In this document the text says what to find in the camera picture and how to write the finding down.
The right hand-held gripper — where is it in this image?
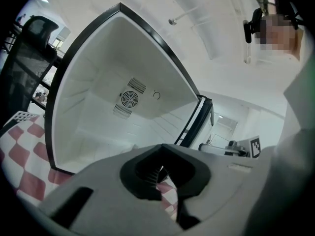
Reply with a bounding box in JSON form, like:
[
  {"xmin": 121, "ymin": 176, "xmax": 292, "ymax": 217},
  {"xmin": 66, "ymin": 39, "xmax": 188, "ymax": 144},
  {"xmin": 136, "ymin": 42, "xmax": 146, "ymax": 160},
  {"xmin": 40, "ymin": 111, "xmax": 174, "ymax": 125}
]
[{"xmin": 225, "ymin": 137, "xmax": 262, "ymax": 159}]

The white perforated basket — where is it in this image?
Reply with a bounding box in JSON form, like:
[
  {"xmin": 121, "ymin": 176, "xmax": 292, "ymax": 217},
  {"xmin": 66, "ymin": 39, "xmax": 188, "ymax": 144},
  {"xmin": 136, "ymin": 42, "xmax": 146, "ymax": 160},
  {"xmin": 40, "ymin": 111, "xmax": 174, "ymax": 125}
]
[{"xmin": 11, "ymin": 110, "xmax": 40, "ymax": 123}]

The red white checkered tablecloth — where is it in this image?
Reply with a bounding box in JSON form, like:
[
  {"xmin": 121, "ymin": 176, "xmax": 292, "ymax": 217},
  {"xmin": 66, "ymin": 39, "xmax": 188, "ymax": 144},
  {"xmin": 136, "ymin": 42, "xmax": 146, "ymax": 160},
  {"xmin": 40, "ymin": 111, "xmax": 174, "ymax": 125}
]
[{"xmin": 0, "ymin": 116, "xmax": 180, "ymax": 216}]

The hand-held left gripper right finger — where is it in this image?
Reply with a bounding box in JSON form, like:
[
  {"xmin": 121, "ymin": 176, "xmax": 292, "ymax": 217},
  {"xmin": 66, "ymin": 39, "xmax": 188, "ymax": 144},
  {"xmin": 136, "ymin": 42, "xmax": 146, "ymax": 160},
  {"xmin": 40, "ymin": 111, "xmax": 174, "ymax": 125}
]
[{"xmin": 161, "ymin": 143, "xmax": 269, "ymax": 236}]

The black head camera mount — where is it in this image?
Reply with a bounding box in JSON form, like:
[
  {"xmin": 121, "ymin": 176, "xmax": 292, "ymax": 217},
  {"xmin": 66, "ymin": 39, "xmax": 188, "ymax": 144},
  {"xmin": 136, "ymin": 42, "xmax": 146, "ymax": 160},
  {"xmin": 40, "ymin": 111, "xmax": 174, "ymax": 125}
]
[{"xmin": 242, "ymin": 1, "xmax": 306, "ymax": 44}]

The black white mini refrigerator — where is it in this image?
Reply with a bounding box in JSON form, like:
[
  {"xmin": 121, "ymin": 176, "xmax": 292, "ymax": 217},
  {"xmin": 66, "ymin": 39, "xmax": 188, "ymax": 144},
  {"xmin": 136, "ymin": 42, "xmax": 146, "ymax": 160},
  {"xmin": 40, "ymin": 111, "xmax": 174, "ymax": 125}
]
[{"xmin": 44, "ymin": 1, "xmax": 215, "ymax": 176}]

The person in white coat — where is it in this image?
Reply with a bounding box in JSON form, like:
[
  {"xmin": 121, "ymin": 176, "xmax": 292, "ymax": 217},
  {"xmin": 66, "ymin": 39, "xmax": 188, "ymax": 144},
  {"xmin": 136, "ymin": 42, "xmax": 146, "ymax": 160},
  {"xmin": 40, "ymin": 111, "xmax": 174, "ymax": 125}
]
[{"xmin": 251, "ymin": 33, "xmax": 315, "ymax": 236}]

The person's head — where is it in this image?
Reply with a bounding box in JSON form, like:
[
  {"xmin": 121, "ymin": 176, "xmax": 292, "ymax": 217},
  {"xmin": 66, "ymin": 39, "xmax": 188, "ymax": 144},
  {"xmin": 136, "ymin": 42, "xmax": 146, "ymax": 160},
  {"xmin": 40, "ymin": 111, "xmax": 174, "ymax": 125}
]
[{"xmin": 259, "ymin": 13, "xmax": 302, "ymax": 61}]

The black mesh office chair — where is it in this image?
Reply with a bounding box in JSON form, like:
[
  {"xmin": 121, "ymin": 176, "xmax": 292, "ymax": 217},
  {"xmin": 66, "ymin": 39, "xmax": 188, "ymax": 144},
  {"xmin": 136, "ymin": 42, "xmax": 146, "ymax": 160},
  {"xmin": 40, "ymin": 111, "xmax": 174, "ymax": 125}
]
[{"xmin": 0, "ymin": 15, "xmax": 60, "ymax": 135}]

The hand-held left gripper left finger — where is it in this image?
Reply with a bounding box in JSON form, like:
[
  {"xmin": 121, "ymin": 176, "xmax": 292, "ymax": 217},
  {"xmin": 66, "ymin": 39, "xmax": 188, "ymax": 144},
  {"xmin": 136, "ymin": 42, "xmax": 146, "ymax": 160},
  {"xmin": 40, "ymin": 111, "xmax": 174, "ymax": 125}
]
[{"xmin": 39, "ymin": 143, "xmax": 184, "ymax": 236}]

